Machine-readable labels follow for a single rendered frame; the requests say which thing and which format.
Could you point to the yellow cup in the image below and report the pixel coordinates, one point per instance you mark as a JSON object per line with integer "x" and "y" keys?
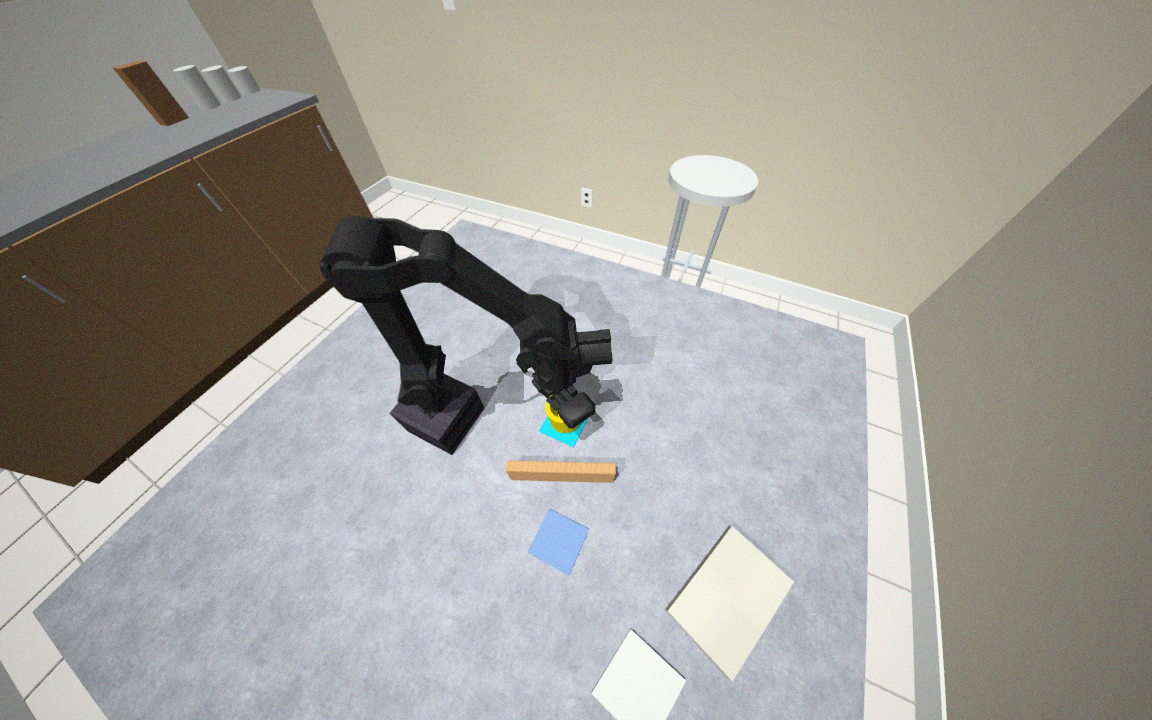
{"x": 556, "y": 421}

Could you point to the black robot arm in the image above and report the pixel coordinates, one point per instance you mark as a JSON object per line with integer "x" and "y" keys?
{"x": 361, "y": 265}

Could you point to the tan wooden board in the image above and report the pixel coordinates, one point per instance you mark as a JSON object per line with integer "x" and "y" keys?
{"x": 560, "y": 471}

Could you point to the cream flat square pad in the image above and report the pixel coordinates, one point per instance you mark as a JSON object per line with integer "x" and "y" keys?
{"x": 729, "y": 600}

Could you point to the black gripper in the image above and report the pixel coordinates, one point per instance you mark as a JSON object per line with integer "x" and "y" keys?
{"x": 572, "y": 408}

